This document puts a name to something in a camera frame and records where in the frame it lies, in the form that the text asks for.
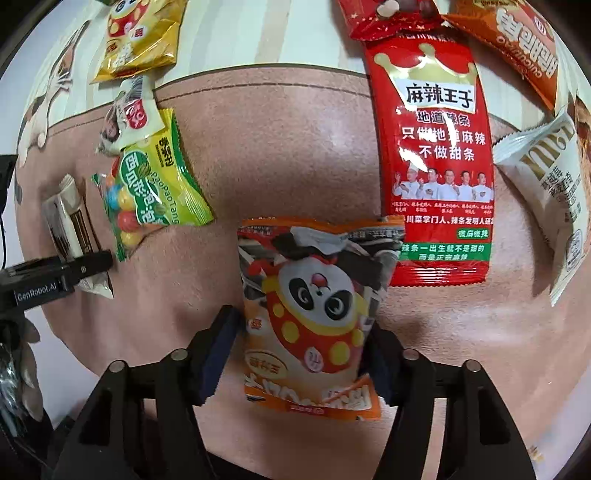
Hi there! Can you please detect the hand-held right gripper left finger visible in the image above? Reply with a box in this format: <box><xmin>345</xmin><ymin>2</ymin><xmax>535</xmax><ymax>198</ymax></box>
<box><xmin>51</xmin><ymin>305</ymin><xmax>242</xmax><ymax>480</ymax></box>

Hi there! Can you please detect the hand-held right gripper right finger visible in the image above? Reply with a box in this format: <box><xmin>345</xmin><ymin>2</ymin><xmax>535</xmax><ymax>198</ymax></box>
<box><xmin>368</xmin><ymin>323</ymin><xmax>539</xmax><ymax>480</ymax></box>

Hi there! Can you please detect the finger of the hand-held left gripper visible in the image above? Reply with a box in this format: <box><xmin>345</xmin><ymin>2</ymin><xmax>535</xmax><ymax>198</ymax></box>
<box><xmin>68</xmin><ymin>250</ymin><xmax>114</xmax><ymax>284</ymax></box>

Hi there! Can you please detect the brown and white snack packet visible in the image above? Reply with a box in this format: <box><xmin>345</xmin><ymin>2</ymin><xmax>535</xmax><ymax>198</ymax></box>
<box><xmin>41</xmin><ymin>174</ymin><xmax>114</xmax><ymax>301</ymax></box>

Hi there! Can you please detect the orange panda snack packet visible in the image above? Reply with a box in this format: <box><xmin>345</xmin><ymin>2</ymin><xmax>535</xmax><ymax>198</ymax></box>
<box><xmin>237</xmin><ymin>217</ymin><xmax>408</xmax><ymax>422</ymax></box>

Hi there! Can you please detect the yellow panda snack packet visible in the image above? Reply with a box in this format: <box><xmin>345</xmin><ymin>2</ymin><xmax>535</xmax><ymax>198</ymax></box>
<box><xmin>90</xmin><ymin>0</ymin><xmax>190</xmax><ymax>85</ymax></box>

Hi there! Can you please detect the red starred snack packet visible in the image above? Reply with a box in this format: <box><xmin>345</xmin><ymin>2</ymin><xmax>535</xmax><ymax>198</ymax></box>
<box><xmin>337</xmin><ymin>0</ymin><xmax>456</xmax><ymax>43</ymax></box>

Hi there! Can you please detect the person's left hand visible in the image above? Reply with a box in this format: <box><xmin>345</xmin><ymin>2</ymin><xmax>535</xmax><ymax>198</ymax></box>
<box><xmin>0</xmin><ymin>318</ymin><xmax>43</xmax><ymax>437</ymax></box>

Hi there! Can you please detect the green gumball candy packet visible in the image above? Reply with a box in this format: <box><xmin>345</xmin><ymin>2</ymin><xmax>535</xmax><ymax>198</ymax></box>
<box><xmin>90</xmin><ymin>108</ymin><xmax>216</xmax><ymax>264</ymax></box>

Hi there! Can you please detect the small white red-label packet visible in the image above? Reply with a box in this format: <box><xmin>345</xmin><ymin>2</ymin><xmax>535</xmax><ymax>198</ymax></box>
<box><xmin>96</xmin><ymin>76</ymin><xmax>163</xmax><ymax>156</ymax></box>

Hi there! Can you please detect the large red spicy strip packet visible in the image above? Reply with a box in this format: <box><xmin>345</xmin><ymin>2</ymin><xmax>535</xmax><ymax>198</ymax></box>
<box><xmin>362</xmin><ymin>34</ymin><xmax>496</xmax><ymax>289</ymax></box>

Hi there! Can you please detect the brown suede mat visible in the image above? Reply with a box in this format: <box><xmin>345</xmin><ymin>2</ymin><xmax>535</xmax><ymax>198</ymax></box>
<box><xmin>14</xmin><ymin>65</ymin><xmax>591</xmax><ymax>467</ymax></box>

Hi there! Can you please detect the cream white snack packet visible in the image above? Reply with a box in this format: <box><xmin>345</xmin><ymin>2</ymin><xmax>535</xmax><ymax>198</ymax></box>
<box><xmin>492</xmin><ymin>92</ymin><xmax>591</xmax><ymax>308</ymax></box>

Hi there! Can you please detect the striped cat print sheet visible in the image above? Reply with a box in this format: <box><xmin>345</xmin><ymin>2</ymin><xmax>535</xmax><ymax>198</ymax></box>
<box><xmin>0</xmin><ymin>0</ymin><xmax>591</xmax><ymax>195</ymax></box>

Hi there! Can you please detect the orange-brown snack packet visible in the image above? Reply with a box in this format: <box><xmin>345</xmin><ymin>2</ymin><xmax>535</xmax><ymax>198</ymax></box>
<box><xmin>441</xmin><ymin>0</ymin><xmax>574</xmax><ymax>112</ymax></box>

